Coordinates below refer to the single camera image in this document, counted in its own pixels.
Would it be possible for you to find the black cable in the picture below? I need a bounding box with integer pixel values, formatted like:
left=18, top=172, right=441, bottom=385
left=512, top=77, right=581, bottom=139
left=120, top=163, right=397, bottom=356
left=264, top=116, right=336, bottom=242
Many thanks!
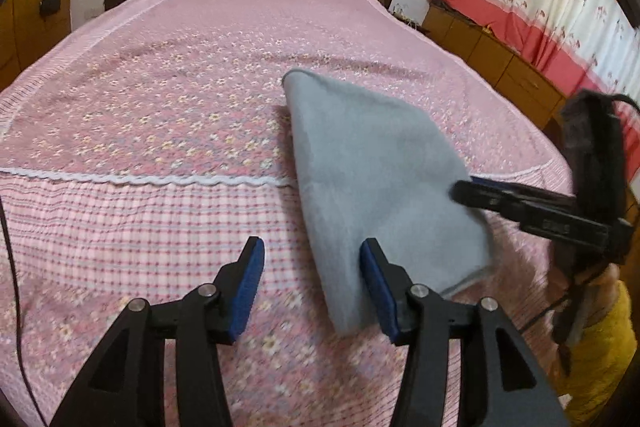
left=519, top=93, right=640, bottom=335
left=0, top=201, right=43, bottom=413

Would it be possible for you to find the pink floral bedspread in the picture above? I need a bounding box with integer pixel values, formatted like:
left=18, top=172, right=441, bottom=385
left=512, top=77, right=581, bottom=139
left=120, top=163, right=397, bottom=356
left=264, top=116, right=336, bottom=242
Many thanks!
left=0, top=0, right=581, bottom=427

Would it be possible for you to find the grey sweater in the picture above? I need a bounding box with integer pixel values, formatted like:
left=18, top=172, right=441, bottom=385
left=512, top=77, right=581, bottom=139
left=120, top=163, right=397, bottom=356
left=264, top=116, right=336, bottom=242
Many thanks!
left=281, top=68, right=493, bottom=337

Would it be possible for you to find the low wooden cabinet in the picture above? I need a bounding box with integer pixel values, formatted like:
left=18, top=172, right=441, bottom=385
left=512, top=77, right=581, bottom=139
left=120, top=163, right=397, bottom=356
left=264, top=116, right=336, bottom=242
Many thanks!
left=421, top=0, right=568, bottom=130

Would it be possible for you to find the person's right hand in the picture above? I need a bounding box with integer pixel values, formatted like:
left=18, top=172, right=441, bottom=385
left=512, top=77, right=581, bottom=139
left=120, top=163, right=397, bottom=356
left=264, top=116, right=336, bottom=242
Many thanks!
left=587, top=264, right=626, bottom=323

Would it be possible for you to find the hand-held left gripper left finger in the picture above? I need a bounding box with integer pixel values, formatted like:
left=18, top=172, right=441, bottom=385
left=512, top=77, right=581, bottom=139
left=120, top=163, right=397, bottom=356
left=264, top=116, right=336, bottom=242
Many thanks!
left=50, top=236, right=266, bottom=427

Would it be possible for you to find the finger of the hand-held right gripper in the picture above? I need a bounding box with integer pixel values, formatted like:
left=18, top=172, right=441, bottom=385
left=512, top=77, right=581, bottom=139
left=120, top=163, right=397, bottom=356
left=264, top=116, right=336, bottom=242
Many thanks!
left=451, top=177, right=632, bottom=264

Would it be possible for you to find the wooden wardrobe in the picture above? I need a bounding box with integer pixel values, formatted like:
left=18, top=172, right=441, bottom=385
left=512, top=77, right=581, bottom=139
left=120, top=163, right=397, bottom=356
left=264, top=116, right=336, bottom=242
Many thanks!
left=0, top=0, right=81, bottom=92

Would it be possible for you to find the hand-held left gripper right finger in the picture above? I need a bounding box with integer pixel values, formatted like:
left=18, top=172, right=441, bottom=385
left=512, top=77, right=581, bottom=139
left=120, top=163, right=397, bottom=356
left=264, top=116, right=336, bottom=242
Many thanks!
left=359, top=237, right=571, bottom=427

